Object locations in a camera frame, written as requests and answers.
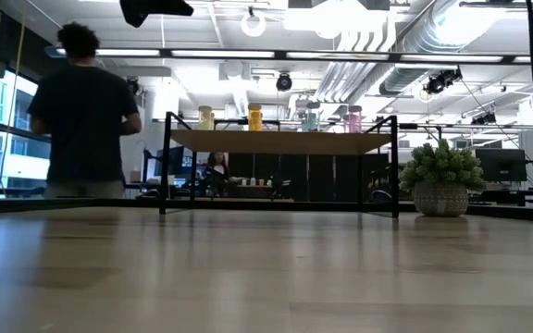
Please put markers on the orange medicine bottle white cap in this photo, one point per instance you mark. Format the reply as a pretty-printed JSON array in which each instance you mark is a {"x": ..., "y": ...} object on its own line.
[{"x": 255, "y": 120}]

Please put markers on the black ceiling spotlight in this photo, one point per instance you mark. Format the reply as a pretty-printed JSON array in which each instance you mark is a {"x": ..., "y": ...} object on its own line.
[
  {"x": 440, "y": 83},
  {"x": 484, "y": 118},
  {"x": 133, "y": 85},
  {"x": 284, "y": 82}
]

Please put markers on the black computer monitor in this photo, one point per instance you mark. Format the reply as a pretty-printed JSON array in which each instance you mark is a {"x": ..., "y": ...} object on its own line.
[
  {"x": 176, "y": 161},
  {"x": 500, "y": 164}
]

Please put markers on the wooden shelf black metal frame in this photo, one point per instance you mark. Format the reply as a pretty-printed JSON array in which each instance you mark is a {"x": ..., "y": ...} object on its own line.
[{"x": 257, "y": 142}]

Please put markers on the round white pendant lamp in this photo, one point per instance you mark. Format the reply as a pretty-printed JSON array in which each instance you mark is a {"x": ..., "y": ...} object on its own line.
[{"x": 243, "y": 25}]

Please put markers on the small cardboard box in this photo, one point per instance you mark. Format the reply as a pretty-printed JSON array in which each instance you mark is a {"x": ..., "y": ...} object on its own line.
[{"x": 135, "y": 176}]

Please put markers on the person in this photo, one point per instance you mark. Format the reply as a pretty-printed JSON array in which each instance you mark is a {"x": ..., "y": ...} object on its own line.
[
  {"x": 217, "y": 173},
  {"x": 83, "y": 125}
]

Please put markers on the long ceiling light bar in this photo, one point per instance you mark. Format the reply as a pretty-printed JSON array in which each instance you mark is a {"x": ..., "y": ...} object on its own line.
[{"x": 220, "y": 53}]

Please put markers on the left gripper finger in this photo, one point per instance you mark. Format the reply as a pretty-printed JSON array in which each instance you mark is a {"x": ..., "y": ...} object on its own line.
[{"x": 151, "y": 8}]

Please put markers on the black sofa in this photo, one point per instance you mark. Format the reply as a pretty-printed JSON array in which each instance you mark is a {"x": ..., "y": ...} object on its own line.
[{"x": 21, "y": 191}]

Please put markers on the green plant in grey pot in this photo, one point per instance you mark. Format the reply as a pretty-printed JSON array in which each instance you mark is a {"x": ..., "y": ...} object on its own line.
[{"x": 440, "y": 176}]

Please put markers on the silver air duct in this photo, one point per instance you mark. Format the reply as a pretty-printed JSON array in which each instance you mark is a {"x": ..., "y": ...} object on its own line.
[{"x": 433, "y": 37}]

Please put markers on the large window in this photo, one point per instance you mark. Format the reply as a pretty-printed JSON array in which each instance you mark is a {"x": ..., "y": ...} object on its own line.
[{"x": 12, "y": 139}]

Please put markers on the black partition panels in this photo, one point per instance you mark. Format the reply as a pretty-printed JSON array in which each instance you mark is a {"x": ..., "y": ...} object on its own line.
[{"x": 294, "y": 176}]

